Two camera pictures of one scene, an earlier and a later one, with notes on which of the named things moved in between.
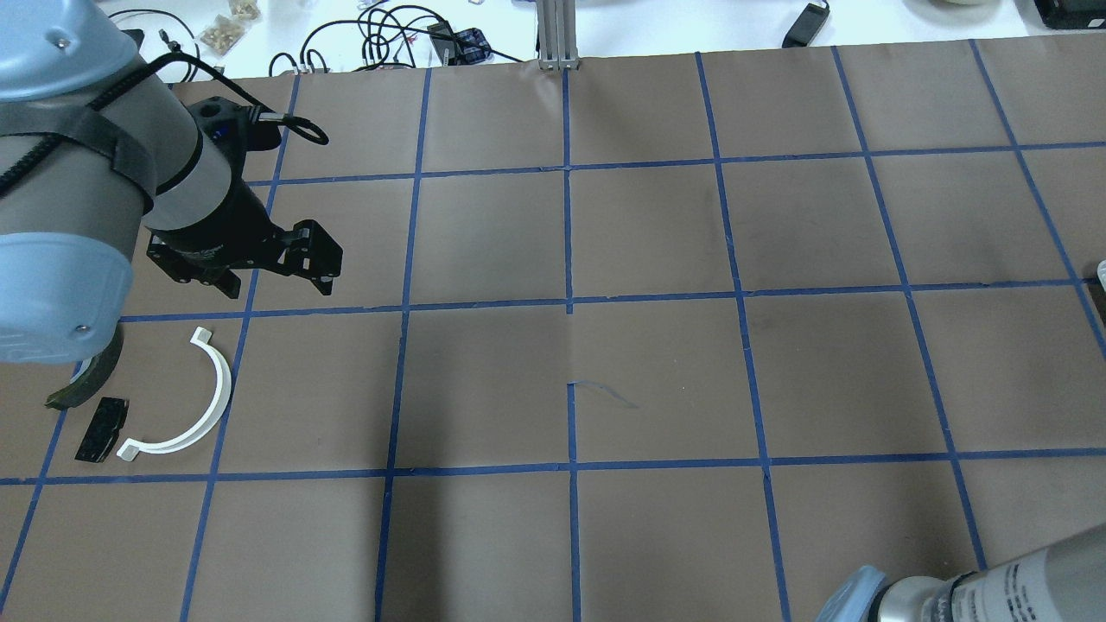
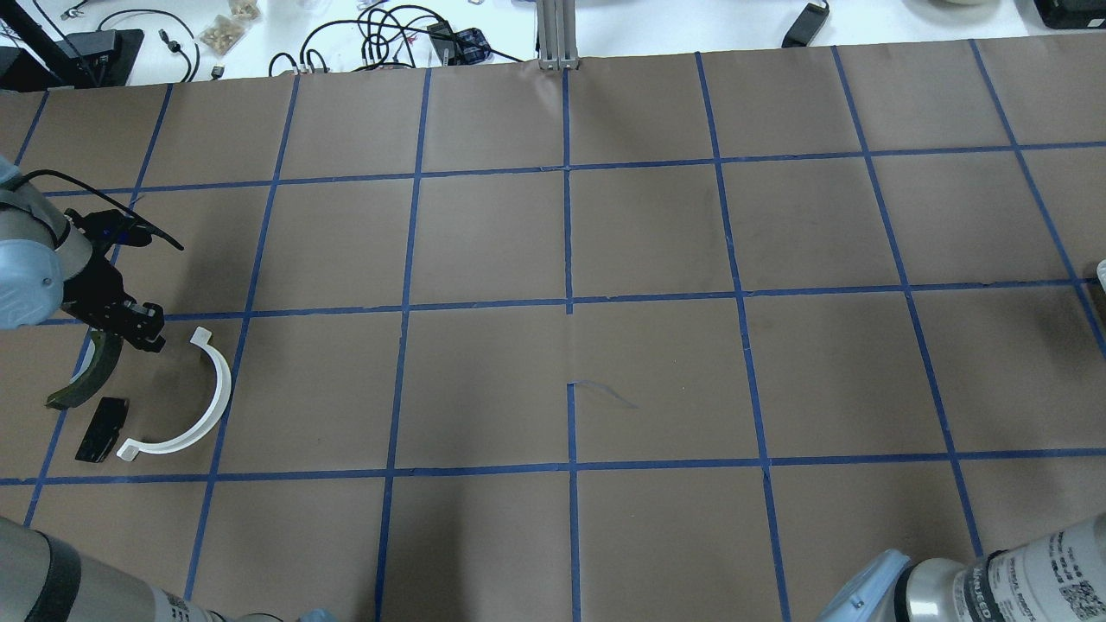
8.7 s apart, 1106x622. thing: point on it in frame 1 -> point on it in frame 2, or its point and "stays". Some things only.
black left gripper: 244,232 -> 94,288
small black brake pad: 109,419 stays
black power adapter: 806,26 stays
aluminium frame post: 557,35 stays
